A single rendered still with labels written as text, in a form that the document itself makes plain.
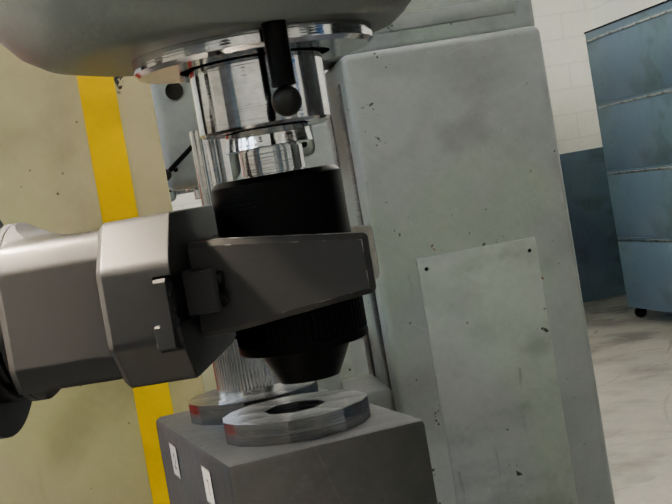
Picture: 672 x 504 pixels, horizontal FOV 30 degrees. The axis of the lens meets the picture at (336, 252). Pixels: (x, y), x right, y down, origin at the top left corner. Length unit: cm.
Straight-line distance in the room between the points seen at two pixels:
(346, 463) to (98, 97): 151
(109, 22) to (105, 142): 177
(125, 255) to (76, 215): 176
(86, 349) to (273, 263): 7
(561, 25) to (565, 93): 54
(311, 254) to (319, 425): 32
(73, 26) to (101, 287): 8
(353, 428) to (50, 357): 34
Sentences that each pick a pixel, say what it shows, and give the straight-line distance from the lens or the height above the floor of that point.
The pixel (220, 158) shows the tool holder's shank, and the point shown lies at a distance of 85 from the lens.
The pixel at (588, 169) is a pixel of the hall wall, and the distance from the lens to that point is 1025.
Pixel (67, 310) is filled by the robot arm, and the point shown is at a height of 123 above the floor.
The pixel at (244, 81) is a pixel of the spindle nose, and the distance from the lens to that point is 43.
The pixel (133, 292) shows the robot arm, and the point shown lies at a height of 123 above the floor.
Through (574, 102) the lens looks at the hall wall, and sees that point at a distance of 1026.
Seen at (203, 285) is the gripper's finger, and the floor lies 123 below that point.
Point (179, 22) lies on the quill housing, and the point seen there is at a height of 131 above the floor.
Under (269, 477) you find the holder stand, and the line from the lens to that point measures 71.
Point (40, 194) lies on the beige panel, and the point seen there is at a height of 132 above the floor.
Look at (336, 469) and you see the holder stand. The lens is 72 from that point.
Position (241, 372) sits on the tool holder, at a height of 114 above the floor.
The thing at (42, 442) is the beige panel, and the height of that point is 91.
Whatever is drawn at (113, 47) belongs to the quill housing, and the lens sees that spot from 41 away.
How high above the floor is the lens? 126
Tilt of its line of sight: 3 degrees down
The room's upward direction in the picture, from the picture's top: 10 degrees counter-clockwise
